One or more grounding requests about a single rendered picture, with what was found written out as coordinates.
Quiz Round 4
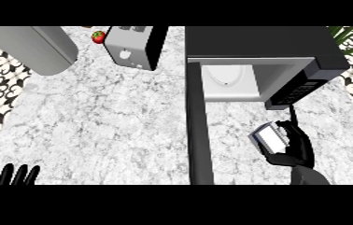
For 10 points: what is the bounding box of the white milk carton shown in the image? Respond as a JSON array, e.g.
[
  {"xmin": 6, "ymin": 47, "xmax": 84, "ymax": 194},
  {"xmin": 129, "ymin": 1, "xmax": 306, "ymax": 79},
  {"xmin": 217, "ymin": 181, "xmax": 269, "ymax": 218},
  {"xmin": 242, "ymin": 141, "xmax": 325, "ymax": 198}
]
[{"xmin": 248, "ymin": 121, "xmax": 291, "ymax": 155}]

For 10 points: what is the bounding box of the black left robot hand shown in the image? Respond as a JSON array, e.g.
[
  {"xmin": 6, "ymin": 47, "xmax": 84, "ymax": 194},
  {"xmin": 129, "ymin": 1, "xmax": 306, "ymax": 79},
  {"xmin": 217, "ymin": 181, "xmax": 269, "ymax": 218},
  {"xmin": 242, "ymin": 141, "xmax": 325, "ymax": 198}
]
[{"xmin": 0, "ymin": 162, "xmax": 41, "ymax": 186}]

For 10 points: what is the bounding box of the silver toaster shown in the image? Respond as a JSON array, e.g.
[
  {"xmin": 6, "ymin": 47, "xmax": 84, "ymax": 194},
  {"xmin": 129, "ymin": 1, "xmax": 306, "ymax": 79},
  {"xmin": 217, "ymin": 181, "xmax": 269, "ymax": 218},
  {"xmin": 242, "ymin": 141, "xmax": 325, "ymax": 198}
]
[{"xmin": 102, "ymin": 26, "xmax": 171, "ymax": 72}]

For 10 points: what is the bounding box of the green plant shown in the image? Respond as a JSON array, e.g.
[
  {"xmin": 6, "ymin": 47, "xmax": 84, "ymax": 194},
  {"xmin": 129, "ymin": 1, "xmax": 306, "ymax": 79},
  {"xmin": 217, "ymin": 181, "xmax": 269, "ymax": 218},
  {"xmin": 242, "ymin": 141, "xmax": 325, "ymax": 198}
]
[{"xmin": 327, "ymin": 26, "xmax": 353, "ymax": 51}]

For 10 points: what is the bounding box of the dark grey microwave door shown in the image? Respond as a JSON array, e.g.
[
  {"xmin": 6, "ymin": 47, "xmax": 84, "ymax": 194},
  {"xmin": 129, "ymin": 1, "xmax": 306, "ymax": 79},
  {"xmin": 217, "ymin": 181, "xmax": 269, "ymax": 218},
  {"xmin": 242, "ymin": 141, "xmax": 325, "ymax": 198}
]
[{"xmin": 185, "ymin": 62, "xmax": 217, "ymax": 186}]

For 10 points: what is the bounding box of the grey rounded appliance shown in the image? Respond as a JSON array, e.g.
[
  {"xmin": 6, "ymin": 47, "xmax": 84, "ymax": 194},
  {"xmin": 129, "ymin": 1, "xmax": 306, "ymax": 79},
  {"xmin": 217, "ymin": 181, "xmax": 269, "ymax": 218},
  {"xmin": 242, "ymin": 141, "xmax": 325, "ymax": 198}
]
[{"xmin": 0, "ymin": 26, "xmax": 80, "ymax": 77}]

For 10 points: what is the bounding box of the red strawberry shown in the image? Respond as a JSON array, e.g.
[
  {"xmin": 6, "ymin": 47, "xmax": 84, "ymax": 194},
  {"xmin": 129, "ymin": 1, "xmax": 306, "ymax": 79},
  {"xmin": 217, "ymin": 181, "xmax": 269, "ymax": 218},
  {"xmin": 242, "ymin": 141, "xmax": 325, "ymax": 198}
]
[{"xmin": 90, "ymin": 30, "xmax": 108, "ymax": 45}]

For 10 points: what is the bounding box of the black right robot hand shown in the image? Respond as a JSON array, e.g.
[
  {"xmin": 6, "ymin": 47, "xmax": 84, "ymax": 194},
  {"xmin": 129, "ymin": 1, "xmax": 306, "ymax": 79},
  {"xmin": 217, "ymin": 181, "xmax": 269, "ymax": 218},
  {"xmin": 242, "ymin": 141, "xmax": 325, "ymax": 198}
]
[{"xmin": 265, "ymin": 104, "xmax": 318, "ymax": 169}]

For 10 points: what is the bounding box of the dark grey microwave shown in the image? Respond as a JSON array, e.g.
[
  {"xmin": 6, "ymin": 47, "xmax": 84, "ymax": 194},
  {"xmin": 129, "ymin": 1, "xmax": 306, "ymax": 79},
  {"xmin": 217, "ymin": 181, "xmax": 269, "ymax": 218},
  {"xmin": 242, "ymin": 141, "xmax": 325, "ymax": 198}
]
[{"xmin": 185, "ymin": 26, "xmax": 352, "ymax": 111}]

